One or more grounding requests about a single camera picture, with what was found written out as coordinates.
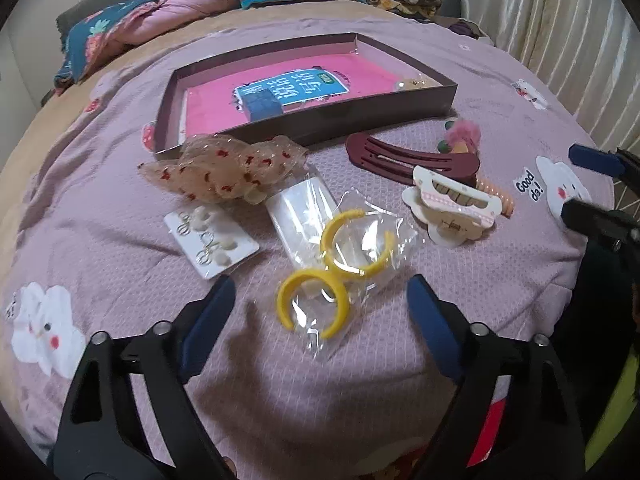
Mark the sheer red-dotted scrunchie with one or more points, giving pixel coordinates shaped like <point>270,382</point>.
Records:
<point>220,172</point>

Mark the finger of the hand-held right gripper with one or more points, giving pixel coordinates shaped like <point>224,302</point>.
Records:
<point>595,222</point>
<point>595,160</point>

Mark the purple printed blanket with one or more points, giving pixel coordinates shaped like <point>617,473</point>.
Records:
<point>125,220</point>

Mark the white claw hair clip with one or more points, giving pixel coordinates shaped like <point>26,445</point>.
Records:
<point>450,210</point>

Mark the small white plastic packet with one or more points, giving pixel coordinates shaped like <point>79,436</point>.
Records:
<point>297,205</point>

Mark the shallow brown cardboard box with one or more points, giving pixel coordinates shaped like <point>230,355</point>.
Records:
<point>350,120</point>

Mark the small clear bead trinket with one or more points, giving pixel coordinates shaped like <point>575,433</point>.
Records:
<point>411,83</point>

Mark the white earring card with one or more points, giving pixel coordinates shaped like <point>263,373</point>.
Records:
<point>235,242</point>

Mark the bagged yellow hoop earrings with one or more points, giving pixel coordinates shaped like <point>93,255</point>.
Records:
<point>310,280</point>

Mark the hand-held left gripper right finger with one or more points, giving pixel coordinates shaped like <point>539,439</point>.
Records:
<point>432,325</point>

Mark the white curtain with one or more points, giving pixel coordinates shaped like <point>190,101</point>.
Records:
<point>550,20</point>

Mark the blue rectangular block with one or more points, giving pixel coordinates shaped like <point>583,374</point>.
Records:
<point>262,107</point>

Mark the floral quilt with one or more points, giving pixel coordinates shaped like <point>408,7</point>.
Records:
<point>150,15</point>

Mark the dark cloth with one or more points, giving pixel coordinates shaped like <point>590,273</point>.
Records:
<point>605,290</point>

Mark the maroon snap hair clip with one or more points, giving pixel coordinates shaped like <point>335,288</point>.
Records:
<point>390,157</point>

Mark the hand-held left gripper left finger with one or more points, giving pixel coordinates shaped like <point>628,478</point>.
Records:
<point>212,320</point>

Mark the yellow-green cloth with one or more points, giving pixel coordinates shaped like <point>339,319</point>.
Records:
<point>617,410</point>

